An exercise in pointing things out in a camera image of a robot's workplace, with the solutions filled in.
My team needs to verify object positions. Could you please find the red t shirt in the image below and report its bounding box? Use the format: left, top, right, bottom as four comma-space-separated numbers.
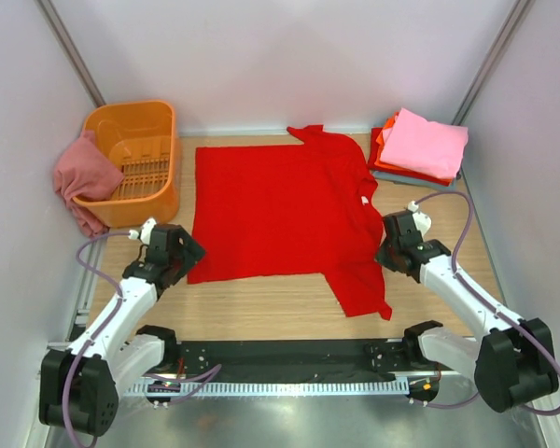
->
367, 127, 453, 185
188, 125, 392, 319

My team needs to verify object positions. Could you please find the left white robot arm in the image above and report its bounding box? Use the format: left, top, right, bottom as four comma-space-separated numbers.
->
38, 218, 205, 447

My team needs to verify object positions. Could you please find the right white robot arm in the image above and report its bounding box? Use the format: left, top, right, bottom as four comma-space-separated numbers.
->
376, 205, 560, 413

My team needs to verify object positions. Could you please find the folded grey t shirt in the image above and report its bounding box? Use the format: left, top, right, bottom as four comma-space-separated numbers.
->
371, 171, 456, 191

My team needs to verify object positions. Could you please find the folded pink t shirt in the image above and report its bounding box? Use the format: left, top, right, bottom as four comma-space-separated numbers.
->
375, 107, 469, 179

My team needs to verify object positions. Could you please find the folded red t shirt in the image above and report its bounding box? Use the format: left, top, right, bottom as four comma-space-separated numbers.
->
367, 127, 453, 185

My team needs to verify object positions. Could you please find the orange plastic basket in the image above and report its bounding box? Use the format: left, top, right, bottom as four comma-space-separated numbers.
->
74, 100, 182, 228

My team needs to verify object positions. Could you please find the dusty pink t shirt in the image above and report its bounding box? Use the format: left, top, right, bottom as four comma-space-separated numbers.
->
52, 130, 124, 238

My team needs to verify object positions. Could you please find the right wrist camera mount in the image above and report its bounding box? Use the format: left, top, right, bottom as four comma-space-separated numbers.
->
406, 201, 432, 236

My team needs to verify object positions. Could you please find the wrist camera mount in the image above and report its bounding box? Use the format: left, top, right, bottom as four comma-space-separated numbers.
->
127, 217, 157, 245
406, 201, 432, 236

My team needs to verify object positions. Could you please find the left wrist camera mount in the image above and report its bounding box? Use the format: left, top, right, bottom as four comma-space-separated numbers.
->
127, 217, 157, 245

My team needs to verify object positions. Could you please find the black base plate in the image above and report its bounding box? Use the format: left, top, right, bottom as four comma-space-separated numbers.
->
176, 339, 441, 384

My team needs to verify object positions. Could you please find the white slotted cable duct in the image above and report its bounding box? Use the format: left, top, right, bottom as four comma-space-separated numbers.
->
124, 377, 409, 399

